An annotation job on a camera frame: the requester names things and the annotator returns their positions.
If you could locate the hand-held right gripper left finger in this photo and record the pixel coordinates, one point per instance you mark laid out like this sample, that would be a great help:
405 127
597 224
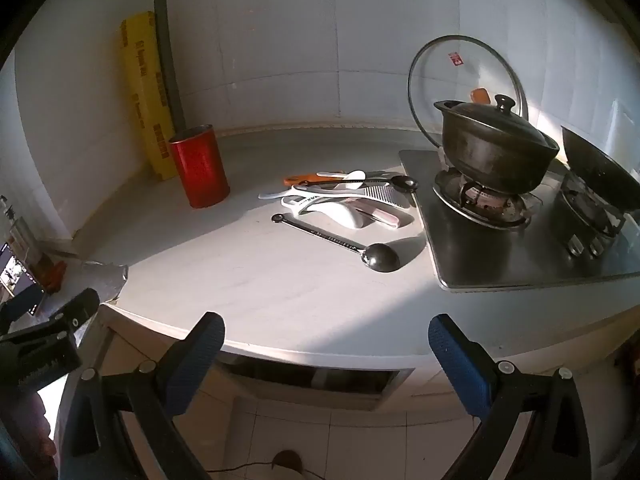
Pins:
195 365

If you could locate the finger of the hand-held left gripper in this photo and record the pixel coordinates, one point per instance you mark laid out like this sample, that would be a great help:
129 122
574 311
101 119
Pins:
80 305
22 317

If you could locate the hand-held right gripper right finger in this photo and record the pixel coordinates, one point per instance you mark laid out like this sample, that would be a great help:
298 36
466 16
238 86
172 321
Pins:
460 367

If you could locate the large black ladle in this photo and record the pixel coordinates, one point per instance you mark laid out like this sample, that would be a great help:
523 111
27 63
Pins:
382 257

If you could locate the red cylindrical holder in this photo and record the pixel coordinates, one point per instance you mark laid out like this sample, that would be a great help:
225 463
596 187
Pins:
200 170

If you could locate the white dotted rice paddle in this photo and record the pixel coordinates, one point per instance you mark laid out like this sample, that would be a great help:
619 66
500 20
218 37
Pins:
380 195

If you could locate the white printed rice spoon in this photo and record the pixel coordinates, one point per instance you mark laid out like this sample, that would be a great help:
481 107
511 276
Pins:
345 215

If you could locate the white soup spoon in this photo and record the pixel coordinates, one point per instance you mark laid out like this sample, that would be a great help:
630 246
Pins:
355 176
345 186

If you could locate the person's left forearm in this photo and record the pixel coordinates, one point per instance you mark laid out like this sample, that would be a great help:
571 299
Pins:
37 430

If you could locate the silver foil sheet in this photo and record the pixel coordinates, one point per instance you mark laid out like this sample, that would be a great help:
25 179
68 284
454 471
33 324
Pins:
102 277

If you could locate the condiment bottles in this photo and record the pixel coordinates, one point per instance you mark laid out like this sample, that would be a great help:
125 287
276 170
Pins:
12 230

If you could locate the stainless gas stove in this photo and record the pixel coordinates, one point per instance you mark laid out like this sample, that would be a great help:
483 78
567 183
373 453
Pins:
480 260

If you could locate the stove burner grate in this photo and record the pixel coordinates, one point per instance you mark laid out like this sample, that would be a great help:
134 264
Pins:
480 205
590 220

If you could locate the pink flat stick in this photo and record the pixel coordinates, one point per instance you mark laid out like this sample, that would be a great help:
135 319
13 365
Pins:
385 216

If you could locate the black clay pot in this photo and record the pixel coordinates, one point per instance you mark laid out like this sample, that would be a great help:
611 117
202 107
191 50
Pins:
495 165

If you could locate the yellow cling wrap box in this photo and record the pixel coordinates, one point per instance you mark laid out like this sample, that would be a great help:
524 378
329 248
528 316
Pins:
145 90

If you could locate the black wok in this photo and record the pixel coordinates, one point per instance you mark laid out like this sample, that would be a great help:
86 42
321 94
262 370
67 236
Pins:
600 170

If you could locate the black clay pot lid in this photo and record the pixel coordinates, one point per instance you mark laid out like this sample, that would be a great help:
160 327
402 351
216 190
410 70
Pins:
500 120

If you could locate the grey pipe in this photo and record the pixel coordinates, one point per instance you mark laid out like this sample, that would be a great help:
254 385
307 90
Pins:
167 50

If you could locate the glass pot lid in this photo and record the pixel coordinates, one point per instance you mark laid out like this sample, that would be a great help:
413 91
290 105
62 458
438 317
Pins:
450 70

